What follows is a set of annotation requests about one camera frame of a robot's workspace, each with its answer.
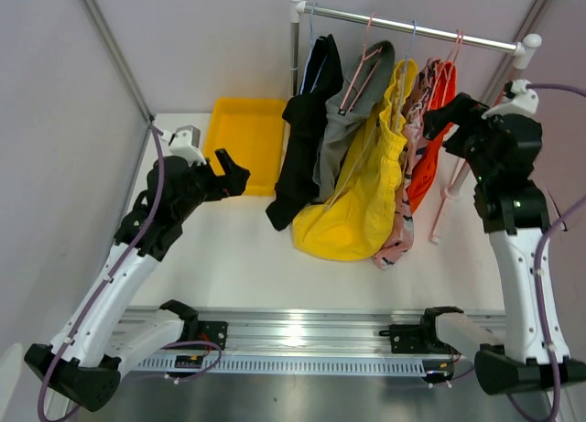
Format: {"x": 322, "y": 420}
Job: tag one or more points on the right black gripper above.
{"x": 464, "y": 110}

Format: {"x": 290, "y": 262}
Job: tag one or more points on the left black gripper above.
{"x": 231, "y": 184}

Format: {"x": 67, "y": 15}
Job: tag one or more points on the orange shorts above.
{"x": 427, "y": 156}

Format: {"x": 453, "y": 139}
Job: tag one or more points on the pink patterned shorts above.
{"x": 401, "y": 238}

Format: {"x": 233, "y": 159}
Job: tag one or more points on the black shorts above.
{"x": 306, "y": 115}

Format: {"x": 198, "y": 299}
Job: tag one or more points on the pink hanger of orange shorts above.
{"x": 455, "y": 51}

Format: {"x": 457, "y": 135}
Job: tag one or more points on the grey shorts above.
{"x": 341, "y": 128}

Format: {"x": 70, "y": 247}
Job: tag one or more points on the pink hanger of grey shorts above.
{"x": 368, "y": 63}

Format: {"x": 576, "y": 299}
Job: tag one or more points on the yellow shorts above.
{"x": 359, "y": 223}

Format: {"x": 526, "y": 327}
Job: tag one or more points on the blue hanger of yellow shorts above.
{"x": 377, "y": 142}

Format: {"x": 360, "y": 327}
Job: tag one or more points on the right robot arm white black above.
{"x": 501, "y": 145}

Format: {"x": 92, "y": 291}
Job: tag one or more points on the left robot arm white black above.
{"x": 85, "y": 362}

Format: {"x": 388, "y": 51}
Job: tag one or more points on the yellow plastic tray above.
{"x": 252, "y": 131}

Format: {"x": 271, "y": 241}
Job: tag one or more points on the metal clothes rack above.
{"x": 518, "y": 54}

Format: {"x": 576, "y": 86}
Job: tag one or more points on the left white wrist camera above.
{"x": 185, "y": 143}

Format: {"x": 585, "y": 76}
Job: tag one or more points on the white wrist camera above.
{"x": 519, "y": 99}
{"x": 185, "y": 143}

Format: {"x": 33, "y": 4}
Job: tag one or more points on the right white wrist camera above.
{"x": 519, "y": 99}

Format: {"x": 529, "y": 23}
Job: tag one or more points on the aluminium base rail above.
{"x": 305, "y": 342}

